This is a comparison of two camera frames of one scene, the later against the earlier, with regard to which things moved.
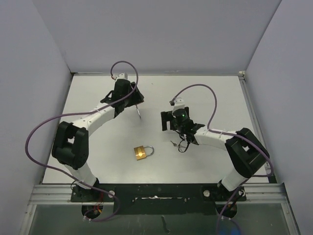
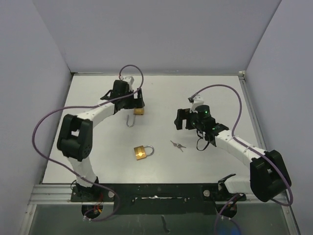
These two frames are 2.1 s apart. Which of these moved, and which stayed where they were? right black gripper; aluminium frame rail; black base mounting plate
Moved: right black gripper
Stayed: aluminium frame rail; black base mounting plate
